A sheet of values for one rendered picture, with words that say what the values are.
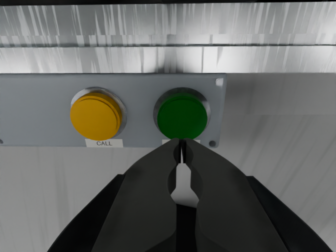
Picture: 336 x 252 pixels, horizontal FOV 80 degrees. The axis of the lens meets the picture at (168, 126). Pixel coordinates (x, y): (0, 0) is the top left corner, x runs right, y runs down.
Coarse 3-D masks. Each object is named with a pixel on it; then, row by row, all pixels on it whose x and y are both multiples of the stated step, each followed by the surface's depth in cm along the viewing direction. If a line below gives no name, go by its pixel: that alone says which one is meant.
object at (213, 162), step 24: (192, 144) 12; (192, 168) 10; (216, 168) 10; (216, 192) 8; (240, 192) 8; (216, 216) 7; (240, 216) 7; (264, 216) 7; (216, 240) 7; (240, 240) 7; (264, 240) 7
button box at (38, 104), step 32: (0, 96) 17; (32, 96) 17; (64, 96) 17; (128, 96) 16; (160, 96) 16; (224, 96) 16; (0, 128) 18; (32, 128) 18; (64, 128) 18; (128, 128) 18
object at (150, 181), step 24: (168, 144) 12; (144, 168) 10; (168, 168) 10; (120, 192) 9; (144, 192) 9; (168, 192) 9; (120, 216) 8; (144, 216) 8; (168, 216) 7; (96, 240) 7; (120, 240) 7; (144, 240) 7; (168, 240) 7
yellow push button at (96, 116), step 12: (84, 96) 15; (96, 96) 15; (108, 96) 16; (72, 108) 16; (84, 108) 16; (96, 108) 16; (108, 108) 16; (72, 120) 16; (84, 120) 16; (96, 120) 16; (108, 120) 16; (120, 120) 17; (84, 132) 17; (96, 132) 17; (108, 132) 17
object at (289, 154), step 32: (224, 128) 29; (256, 128) 29; (288, 128) 28; (320, 128) 28; (0, 160) 33; (32, 160) 32; (64, 160) 32; (96, 160) 32; (128, 160) 32; (256, 160) 31; (288, 160) 31; (320, 160) 31; (0, 192) 36; (32, 192) 36; (64, 192) 36; (96, 192) 35; (192, 192) 35; (288, 192) 34; (320, 192) 34; (0, 224) 40; (32, 224) 40; (64, 224) 40; (320, 224) 37
